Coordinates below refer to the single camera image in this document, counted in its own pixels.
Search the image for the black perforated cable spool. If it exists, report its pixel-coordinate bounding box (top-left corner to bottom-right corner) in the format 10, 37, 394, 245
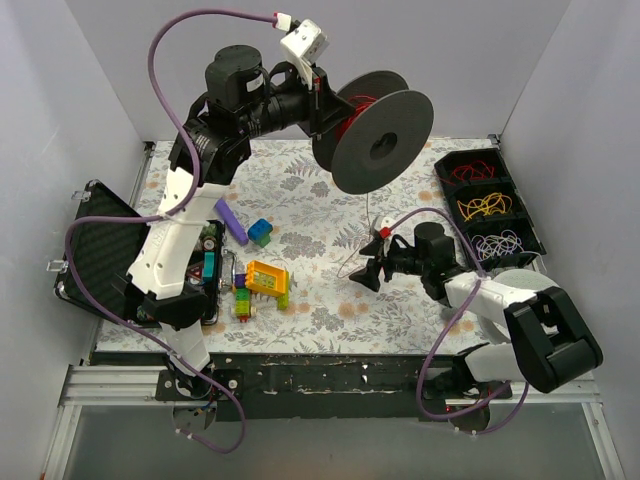
312, 70, 434, 195

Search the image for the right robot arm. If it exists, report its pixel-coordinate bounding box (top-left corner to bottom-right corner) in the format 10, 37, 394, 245
349, 222, 604, 398

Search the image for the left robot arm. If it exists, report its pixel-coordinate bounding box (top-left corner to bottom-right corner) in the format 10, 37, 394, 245
122, 45, 355, 400

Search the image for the floral patterned table mat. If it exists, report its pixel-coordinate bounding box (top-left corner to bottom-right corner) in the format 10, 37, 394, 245
94, 137, 501, 355

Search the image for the yellow and green brick build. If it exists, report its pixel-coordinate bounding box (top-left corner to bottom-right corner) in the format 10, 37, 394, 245
245, 260, 290, 311

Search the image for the black three-compartment bin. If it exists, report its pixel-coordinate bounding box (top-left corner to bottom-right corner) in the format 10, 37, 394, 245
434, 148, 546, 271

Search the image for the blue and green brick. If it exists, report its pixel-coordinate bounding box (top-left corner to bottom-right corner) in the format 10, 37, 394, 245
247, 218, 273, 248

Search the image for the multicolour brick tower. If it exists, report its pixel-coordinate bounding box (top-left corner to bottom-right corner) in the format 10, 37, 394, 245
231, 274, 257, 323

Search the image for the purple plastic cylinder toy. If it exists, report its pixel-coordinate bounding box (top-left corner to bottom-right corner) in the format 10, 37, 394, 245
214, 198, 249, 246

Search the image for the teal block in case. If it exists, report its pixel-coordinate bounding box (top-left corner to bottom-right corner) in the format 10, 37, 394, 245
202, 251, 216, 282

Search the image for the black poker chip case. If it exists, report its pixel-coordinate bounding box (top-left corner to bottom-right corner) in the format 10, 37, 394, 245
72, 180, 221, 328

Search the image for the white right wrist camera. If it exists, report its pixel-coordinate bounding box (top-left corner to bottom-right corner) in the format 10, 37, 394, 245
370, 215, 395, 253

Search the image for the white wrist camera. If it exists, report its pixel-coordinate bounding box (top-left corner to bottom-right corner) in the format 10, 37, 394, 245
370, 215, 395, 253
280, 19, 329, 90

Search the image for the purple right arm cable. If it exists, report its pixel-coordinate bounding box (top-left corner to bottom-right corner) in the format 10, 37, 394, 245
394, 208, 530, 435

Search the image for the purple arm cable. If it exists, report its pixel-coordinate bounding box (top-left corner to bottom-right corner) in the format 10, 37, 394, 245
394, 208, 530, 435
64, 10, 247, 455

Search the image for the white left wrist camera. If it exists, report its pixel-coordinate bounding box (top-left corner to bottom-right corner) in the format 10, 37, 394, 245
280, 19, 329, 90

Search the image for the white cable bundle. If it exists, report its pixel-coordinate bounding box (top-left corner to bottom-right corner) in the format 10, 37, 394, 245
472, 228, 529, 261

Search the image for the yellow cable bundle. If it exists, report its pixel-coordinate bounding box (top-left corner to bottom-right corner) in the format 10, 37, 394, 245
457, 192, 515, 221

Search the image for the red cable bundle in bin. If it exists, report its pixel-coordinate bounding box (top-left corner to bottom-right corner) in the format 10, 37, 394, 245
449, 160, 499, 184

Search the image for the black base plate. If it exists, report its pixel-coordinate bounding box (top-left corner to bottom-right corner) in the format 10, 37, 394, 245
154, 352, 514, 421

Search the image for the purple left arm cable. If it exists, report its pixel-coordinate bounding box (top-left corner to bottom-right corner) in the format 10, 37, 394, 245
64, 10, 247, 455

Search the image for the aluminium frame rail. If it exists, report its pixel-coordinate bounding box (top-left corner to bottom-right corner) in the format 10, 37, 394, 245
59, 366, 163, 407

